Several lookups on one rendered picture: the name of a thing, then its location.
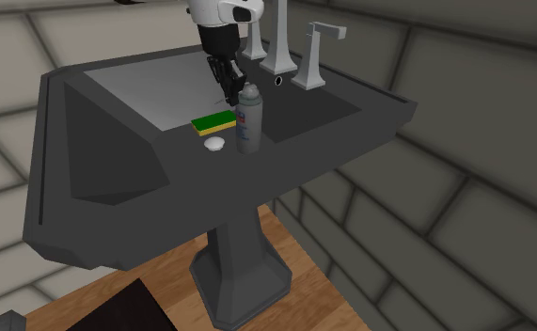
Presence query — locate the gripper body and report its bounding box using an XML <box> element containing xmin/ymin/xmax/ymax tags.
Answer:
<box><xmin>197</xmin><ymin>22</ymin><xmax>242</xmax><ymax>60</ymax></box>

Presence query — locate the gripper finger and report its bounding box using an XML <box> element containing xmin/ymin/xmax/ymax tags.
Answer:
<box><xmin>228</xmin><ymin>59</ymin><xmax>248</xmax><ymax>94</ymax></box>
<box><xmin>206</xmin><ymin>55</ymin><xmax>233</xmax><ymax>107</ymax></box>

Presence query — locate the green and yellow sponge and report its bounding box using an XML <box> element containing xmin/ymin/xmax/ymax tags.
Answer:
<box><xmin>190</xmin><ymin>109</ymin><xmax>238</xmax><ymax>138</ymax></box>

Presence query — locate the white tap spout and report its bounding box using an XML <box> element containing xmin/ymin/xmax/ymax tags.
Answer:
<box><xmin>259</xmin><ymin>0</ymin><xmax>298</xmax><ymax>76</ymax></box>

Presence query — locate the grey spray bottle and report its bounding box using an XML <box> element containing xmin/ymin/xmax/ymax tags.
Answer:
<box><xmin>235</xmin><ymin>82</ymin><xmax>264</xmax><ymax>155</ymax></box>

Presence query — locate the white tap handle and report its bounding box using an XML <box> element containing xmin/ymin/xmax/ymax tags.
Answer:
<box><xmin>290</xmin><ymin>21</ymin><xmax>348</xmax><ymax>91</ymax></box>
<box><xmin>242</xmin><ymin>20</ymin><xmax>269</xmax><ymax>61</ymax></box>

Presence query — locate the dark grey pedestal sink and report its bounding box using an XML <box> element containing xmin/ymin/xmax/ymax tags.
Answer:
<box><xmin>22</xmin><ymin>39</ymin><xmax>419</xmax><ymax>331</ymax></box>

